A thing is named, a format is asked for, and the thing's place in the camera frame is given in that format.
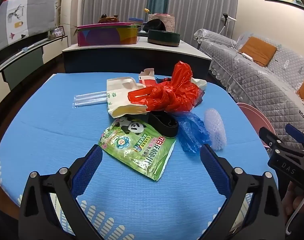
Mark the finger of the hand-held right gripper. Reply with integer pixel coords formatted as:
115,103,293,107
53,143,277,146
285,124,304,153
258,127,282,150

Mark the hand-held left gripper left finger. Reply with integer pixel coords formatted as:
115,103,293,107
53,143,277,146
18,144,103,240

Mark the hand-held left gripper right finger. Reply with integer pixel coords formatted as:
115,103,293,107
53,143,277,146
200,144,285,240

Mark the pink plastic bin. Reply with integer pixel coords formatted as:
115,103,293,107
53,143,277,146
236,102,277,148

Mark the clear straw pack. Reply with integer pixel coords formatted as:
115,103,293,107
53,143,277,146
73,91,108,108

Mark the white paper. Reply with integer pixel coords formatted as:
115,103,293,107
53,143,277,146
191,77,208,92

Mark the red plastic bag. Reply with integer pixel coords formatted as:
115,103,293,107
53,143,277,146
127,61,201,115

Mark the red carton box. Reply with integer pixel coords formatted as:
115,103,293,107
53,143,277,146
138,68,157,87

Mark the person's right hand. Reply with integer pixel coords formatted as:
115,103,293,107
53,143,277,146
281,180,304,214

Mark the white bubble wrap roll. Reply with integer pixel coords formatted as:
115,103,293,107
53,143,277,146
204,108,227,151

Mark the blue plastic bag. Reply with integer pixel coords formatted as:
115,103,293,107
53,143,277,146
177,111,212,153

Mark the green panda print pouch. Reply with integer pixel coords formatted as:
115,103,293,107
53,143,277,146
98,116,177,181

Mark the blue table mat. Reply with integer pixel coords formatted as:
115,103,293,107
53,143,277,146
0,73,279,240

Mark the grey quilted sofa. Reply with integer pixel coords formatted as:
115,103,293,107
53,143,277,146
194,29,304,143

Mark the black band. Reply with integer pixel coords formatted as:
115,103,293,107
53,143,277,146
147,111,179,138

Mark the white floor lamp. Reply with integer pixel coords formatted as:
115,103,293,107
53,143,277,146
218,13,237,43

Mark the white top coffee table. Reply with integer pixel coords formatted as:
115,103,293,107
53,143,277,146
62,36,213,74

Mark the television cabinet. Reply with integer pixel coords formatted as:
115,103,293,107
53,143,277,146
0,34,68,90

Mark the white rod with blue grip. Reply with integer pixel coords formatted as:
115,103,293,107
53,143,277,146
0,39,48,73

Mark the colourful tin box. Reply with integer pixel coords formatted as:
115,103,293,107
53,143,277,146
76,22,138,47

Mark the dark green round tin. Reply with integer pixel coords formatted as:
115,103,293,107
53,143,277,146
147,29,181,47

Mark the dark brown ornament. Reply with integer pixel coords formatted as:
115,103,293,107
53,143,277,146
99,14,120,23

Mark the pink woven basket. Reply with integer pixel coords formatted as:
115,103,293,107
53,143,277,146
148,13,175,32

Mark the black bag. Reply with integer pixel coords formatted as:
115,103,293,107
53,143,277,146
143,19,167,32

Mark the television with grey cover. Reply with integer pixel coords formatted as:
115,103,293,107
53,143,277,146
0,0,56,53

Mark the grey curtain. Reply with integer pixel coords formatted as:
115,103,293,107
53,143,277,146
80,0,239,40

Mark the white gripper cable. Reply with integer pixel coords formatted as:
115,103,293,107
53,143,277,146
286,192,304,233

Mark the white power cable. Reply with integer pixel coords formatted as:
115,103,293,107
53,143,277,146
226,40,245,93

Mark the small photo frame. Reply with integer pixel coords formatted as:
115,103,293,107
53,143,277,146
50,26,65,38

